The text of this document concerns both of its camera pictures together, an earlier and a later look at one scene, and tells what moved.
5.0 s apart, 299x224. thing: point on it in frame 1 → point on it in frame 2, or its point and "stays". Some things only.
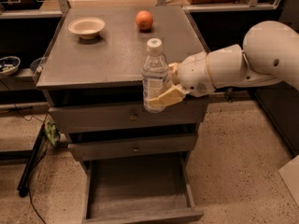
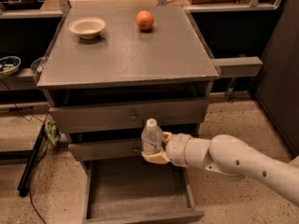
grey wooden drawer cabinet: (91, 74) stays
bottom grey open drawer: (139, 189) stays
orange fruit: (144, 20) stays
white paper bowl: (87, 28) stays
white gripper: (194, 74) → (176, 149)
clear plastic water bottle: (154, 75) → (151, 137)
